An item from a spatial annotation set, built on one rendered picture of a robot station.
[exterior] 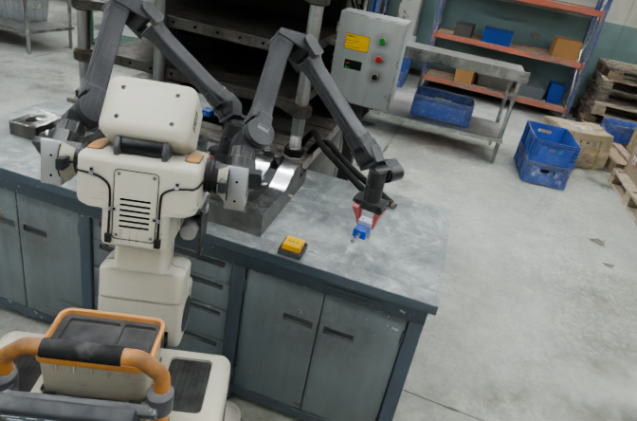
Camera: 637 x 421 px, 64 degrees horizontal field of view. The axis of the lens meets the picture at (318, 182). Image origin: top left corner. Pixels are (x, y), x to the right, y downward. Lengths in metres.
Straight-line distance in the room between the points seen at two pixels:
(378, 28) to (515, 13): 5.87
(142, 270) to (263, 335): 0.74
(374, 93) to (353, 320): 1.06
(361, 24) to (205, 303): 1.34
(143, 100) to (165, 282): 0.48
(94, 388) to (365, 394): 1.10
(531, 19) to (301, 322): 6.76
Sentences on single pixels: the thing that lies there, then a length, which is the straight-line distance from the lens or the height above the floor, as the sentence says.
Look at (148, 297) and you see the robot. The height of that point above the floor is 0.83.
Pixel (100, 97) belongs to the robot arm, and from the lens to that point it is 1.45.
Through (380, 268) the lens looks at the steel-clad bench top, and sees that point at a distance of 1.75.
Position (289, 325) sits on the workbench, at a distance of 1.94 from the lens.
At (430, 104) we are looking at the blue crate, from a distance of 5.33.
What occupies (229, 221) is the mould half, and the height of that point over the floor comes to 0.83.
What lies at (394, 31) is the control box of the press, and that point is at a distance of 2.33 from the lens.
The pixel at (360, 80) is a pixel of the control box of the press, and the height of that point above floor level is 1.19.
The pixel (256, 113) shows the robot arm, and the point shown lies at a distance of 1.38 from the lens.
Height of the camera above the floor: 1.76
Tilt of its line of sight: 26 degrees down
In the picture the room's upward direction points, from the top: 11 degrees clockwise
